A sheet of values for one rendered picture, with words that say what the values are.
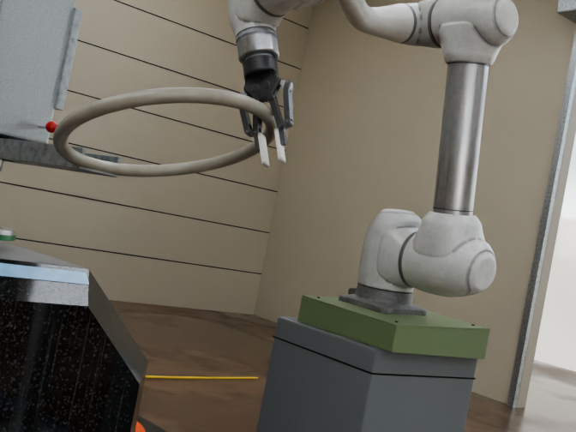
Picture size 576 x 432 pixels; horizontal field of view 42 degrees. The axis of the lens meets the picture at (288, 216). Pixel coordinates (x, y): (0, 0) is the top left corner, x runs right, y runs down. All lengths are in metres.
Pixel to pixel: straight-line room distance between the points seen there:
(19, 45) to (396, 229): 1.10
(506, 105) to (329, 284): 2.66
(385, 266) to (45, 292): 0.86
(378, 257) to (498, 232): 4.75
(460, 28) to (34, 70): 1.11
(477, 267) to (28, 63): 1.27
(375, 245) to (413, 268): 0.15
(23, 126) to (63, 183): 5.61
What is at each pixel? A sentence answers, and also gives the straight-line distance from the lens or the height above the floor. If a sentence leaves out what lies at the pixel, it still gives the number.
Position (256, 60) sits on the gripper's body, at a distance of 1.63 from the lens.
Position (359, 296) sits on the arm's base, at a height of 0.90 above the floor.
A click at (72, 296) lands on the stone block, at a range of 1.97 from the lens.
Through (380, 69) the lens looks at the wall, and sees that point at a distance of 8.19.
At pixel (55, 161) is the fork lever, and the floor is 1.09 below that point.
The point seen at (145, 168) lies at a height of 1.12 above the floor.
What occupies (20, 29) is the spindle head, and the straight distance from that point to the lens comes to 2.13.
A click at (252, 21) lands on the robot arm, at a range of 1.66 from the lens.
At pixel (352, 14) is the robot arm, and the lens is 1.81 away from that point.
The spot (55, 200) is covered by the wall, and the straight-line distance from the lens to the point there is 7.73.
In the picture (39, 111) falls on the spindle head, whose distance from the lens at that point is 2.17.
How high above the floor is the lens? 1.03
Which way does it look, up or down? 1 degrees up
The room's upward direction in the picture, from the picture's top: 11 degrees clockwise
